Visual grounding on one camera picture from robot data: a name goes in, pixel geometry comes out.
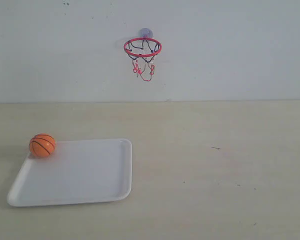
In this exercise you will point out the clear suction cup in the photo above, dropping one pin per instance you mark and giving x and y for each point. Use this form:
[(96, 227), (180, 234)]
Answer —
[(145, 33)]

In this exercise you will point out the small orange basketball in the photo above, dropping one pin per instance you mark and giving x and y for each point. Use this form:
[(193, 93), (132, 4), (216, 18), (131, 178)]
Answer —
[(42, 145)]

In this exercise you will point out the red mini basketball hoop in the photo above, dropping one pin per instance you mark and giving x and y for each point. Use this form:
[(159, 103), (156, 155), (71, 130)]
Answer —
[(142, 51)]

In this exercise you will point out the white plastic tray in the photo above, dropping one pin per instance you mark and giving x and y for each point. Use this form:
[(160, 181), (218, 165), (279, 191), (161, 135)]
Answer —
[(78, 172)]

